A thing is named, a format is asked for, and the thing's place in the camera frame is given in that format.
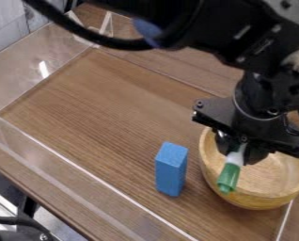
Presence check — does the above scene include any brown wooden bowl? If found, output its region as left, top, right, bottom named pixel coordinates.
left=199, top=127, right=299, bottom=210

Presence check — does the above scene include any clear acrylic tray wall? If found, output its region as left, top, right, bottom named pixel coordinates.
left=0, top=9, right=299, bottom=241

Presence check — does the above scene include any green and white marker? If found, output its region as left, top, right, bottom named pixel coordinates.
left=217, top=144, right=246, bottom=195

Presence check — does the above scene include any black cable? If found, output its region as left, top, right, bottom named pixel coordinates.
left=0, top=215, right=54, bottom=241

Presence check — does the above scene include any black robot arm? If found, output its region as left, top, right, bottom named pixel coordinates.
left=25, top=0, right=299, bottom=164

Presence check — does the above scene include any black metal bracket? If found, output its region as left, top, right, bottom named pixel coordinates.
left=17, top=217, right=59, bottom=241

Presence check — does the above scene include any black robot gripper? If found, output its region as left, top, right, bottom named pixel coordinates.
left=193, top=97, right=299, bottom=165

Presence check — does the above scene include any blue rectangular block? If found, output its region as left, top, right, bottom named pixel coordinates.
left=155, top=142, right=189, bottom=197

